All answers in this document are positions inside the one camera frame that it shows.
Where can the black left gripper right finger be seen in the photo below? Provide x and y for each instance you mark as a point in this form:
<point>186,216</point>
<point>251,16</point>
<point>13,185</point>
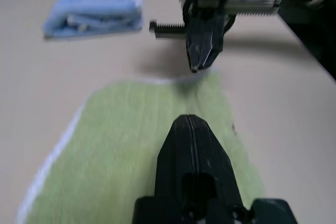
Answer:
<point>212,155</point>

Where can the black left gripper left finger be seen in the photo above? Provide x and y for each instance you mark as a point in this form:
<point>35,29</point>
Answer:
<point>173,155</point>

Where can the green towel with white trim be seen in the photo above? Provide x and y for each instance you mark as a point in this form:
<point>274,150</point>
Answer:
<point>118,142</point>

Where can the folded light blue towel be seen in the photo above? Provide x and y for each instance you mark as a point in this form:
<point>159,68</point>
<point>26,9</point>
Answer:
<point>92,11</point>

